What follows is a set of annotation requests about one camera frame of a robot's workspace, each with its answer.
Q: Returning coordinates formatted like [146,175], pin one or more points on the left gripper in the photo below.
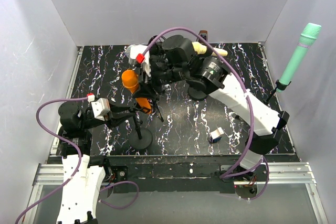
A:
[117,114]

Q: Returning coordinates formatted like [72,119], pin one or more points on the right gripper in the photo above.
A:
[146,87]

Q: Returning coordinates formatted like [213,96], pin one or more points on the orange microphone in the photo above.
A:
[130,82]

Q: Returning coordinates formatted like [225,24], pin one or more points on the short round-base mic stand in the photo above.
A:
[142,137]

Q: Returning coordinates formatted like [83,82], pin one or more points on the black silver-mesh microphone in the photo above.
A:
[128,50]

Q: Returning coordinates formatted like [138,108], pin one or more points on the round-base stand for cream mic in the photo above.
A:
[197,95]

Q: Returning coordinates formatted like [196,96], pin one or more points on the cream microphone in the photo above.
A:
[201,49]

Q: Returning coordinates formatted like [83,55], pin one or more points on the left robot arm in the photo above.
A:
[80,195]

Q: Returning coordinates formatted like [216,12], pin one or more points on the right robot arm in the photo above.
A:
[177,58]

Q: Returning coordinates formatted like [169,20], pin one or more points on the tripod stand for green mic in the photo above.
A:
[278,88]

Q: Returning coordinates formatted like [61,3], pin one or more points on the green microphone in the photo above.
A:
[308,36]

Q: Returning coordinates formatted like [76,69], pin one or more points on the brown metronome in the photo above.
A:
[203,34]

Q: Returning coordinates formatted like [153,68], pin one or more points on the small white blue box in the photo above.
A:
[216,135]

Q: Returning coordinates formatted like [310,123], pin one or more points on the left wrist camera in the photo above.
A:
[100,108]

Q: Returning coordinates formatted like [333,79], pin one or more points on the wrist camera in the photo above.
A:
[137,56]
[100,108]

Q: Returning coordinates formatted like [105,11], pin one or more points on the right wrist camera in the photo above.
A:
[137,56]

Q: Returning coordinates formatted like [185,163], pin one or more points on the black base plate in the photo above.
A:
[169,173]

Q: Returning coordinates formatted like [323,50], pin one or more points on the aluminium rail frame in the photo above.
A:
[285,186]

